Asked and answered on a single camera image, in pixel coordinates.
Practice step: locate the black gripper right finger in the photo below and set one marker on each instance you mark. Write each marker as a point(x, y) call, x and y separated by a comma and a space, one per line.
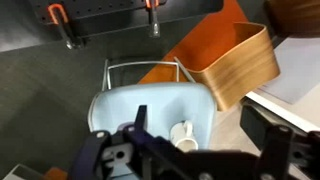
point(259, 129)

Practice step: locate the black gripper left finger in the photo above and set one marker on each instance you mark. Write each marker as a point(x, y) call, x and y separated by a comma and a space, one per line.
point(141, 117)

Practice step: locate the white ceramic mug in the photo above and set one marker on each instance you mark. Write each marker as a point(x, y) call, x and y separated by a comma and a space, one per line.
point(182, 136)

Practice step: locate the light blue chair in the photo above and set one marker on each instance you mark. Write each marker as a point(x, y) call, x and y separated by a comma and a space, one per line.
point(168, 104)

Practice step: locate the curved wooden stool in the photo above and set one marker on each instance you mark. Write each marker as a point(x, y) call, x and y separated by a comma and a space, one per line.
point(294, 18)
point(249, 63)

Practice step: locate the orange floor mat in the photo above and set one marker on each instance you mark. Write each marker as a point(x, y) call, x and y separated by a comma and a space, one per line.
point(213, 36)

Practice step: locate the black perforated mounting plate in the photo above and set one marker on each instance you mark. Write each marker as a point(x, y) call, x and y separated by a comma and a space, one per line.
point(92, 17)

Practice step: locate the orange-handled clamp right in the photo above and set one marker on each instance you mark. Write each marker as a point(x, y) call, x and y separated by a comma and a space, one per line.
point(152, 5)

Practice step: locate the orange-handled clamp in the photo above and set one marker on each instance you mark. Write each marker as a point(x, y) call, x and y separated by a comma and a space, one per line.
point(152, 5)
point(60, 19)

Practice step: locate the orange-handled clamp left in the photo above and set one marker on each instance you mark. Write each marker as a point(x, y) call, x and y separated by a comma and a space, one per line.
point(60, 19)

